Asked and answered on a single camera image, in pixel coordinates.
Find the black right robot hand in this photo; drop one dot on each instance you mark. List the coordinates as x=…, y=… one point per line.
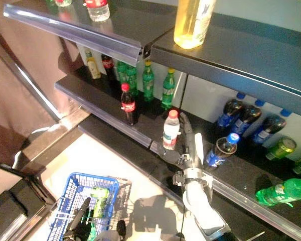
x=188, y=155

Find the water bottle red cap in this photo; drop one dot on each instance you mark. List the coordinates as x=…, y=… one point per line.
x=171, y=130

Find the large yellow tea bottle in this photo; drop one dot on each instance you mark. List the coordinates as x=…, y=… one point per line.
x=190, y=25

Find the dark store shelf unit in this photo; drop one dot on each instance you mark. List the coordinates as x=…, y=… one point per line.
x=140, y=155

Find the green Sprite bottle yellow cap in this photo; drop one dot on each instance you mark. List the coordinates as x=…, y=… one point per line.
x=132, y=80
x=148, y=82
x=283, y=190
x=168, y=90
x=121, y=72
x=100, y=203

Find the translucent plastic curtain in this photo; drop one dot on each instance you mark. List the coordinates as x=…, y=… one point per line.
x=20, y=88

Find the plain green bottle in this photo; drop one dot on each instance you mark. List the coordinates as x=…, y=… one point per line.
x=51, y=2

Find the grey shelf upright post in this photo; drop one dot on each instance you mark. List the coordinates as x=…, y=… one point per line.
x=181, y=88

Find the water bottle red label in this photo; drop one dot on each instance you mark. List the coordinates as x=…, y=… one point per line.
x=62, y=2
x=97, y=11

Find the small pale tea bottle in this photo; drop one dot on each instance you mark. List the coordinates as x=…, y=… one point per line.
x=93, y=69

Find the clear plastic price rail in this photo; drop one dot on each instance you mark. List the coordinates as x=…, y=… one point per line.
x=110, y=123
x=72, y=35
x=240, y=195

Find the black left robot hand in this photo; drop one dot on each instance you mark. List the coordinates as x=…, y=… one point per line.
x=79, y=231

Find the black low cabinet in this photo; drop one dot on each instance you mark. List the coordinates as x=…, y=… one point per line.
x=15, y=206

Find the Coca-Cola bottle red cap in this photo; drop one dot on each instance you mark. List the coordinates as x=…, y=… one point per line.
x=129, y=105
x=108, y=64

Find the blue plastic shopping basket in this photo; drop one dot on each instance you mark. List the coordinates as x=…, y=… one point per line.
x=70, y=185

